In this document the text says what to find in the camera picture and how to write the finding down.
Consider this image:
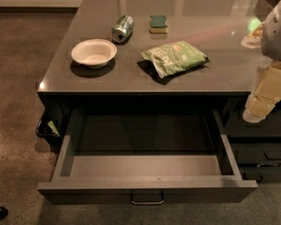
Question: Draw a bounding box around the dark grey drawer cabinet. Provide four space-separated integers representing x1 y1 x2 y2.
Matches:
39 93 281 181

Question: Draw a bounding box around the black bin beside cabinet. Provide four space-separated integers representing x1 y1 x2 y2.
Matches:
36 112 62 146

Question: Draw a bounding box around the green chip bag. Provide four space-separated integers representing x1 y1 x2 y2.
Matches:
140 40 209 79

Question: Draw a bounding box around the green yellow sponge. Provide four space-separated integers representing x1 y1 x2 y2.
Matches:
149 15 169 34

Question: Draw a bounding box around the green soda can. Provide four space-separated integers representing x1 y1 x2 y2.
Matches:
111 15 134 43

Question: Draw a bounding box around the dark grey top drawer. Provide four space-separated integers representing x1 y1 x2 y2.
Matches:
37 111 258 204

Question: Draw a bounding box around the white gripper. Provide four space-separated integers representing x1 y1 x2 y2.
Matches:
241 0 281 123

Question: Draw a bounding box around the silver drawer handle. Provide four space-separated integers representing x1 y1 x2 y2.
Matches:
130 192 164 205

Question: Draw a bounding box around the white paper bowl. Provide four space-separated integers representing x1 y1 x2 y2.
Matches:
71 39 117 68

